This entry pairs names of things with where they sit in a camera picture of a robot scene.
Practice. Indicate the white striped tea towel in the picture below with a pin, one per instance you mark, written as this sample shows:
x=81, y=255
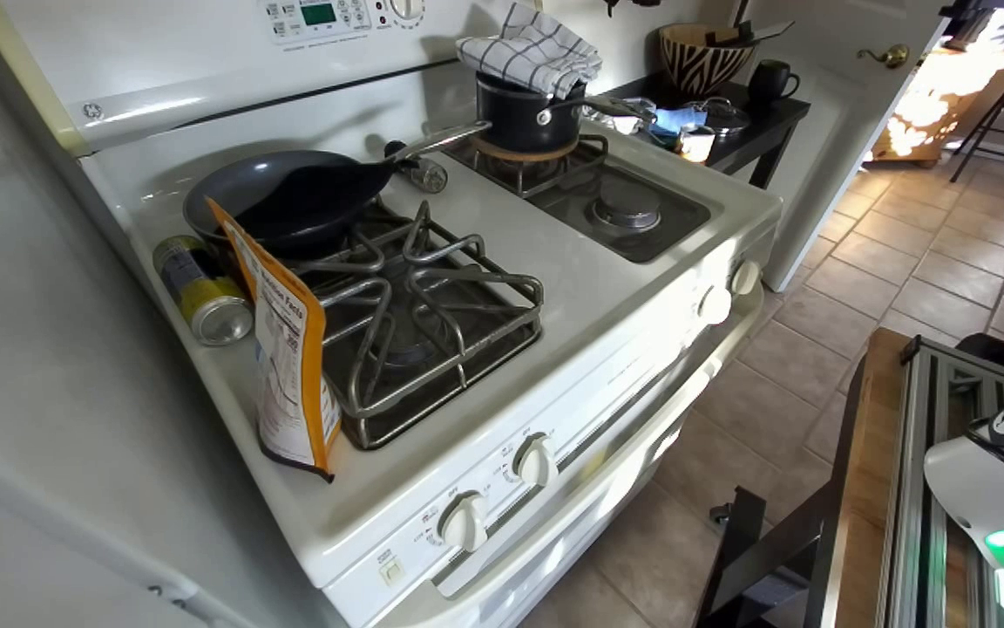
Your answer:
x=530, y=53

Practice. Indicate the black saucepan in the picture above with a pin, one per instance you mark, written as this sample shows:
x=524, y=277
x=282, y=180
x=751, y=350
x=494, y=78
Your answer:
x=524, y=117

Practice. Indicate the white stove knob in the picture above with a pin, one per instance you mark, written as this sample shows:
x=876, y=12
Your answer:
x=461, y=521
x=536, y=457
x=745, y=277
x=712, y=306

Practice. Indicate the brass door knob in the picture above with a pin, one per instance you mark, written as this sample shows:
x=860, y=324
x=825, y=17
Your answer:
x=889, y=53

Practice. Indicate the white refrigerator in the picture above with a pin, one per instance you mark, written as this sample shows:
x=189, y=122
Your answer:
x=51, y=406

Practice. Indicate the large metal burner grate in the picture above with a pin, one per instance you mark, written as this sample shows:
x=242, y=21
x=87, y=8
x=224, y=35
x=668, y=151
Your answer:
x=408, y=249

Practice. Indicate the small metal burner grate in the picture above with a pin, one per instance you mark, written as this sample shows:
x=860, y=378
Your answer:
x=524, y=174

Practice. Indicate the black mug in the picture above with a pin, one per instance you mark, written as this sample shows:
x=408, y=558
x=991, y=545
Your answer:
x=767, y=84

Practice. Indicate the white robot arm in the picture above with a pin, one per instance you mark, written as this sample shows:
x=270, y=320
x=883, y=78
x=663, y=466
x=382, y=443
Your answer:
x=991, y=490

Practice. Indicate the dark frying pan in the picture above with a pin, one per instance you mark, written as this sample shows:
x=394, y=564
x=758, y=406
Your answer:
x=293, y=198

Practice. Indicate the blue white plastic bag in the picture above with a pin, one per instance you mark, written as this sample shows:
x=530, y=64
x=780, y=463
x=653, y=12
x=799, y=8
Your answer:
x=676, y=122

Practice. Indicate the round wooden trivet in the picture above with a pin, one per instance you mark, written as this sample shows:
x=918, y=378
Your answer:
x=504, y=151

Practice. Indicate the black side table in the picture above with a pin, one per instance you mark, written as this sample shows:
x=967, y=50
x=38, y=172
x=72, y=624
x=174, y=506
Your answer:
x=763, y=126

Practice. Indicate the yellow spray can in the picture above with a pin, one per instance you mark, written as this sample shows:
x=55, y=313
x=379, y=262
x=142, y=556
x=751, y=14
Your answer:
x=208, y=299

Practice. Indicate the white gas stove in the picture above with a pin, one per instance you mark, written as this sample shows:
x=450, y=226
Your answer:
x=593, y=281

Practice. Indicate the dark wooden spoon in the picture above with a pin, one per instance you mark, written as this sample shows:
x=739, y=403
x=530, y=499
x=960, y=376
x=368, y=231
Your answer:
x=758, y=33

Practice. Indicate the wooden metal robot cart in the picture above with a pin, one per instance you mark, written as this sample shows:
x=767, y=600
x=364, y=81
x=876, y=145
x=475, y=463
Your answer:
x=874, y=466

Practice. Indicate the orange white snack pouch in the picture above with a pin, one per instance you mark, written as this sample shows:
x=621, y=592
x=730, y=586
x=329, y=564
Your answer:
x=288, y=360

